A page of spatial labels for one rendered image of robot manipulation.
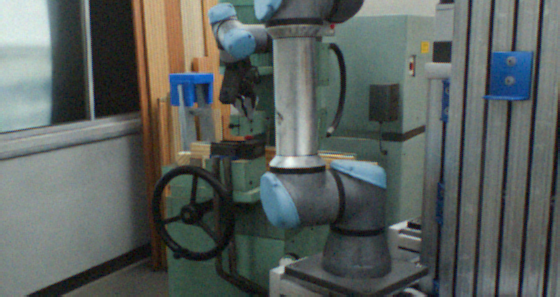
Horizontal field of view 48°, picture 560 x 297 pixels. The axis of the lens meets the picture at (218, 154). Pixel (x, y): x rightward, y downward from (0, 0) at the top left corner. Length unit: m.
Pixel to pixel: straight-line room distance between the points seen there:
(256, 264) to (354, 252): 0.69
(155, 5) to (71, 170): 1.03
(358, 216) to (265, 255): 0.68
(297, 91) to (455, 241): 0.47
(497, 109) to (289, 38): 0.43
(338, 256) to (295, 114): 0.32
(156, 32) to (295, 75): 2.36
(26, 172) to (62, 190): 0.26
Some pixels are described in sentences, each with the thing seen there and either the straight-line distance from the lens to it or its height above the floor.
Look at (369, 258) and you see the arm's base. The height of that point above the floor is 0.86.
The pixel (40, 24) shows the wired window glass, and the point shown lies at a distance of 3.24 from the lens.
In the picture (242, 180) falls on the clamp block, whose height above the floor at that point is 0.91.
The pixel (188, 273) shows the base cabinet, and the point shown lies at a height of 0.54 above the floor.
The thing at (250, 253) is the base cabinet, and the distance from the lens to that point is 1.97.
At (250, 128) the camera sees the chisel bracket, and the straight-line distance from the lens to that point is 2.02.
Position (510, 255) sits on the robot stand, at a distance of 1.36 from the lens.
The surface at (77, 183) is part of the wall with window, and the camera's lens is 3.34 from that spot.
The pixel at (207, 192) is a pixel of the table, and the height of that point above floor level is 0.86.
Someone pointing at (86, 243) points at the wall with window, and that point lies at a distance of 3.46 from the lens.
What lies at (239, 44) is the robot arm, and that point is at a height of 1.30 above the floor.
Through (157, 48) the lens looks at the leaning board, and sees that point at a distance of 3.54.
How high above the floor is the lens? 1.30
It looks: 10 degrees down
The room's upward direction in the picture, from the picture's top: 1 degrees counter-clockwise
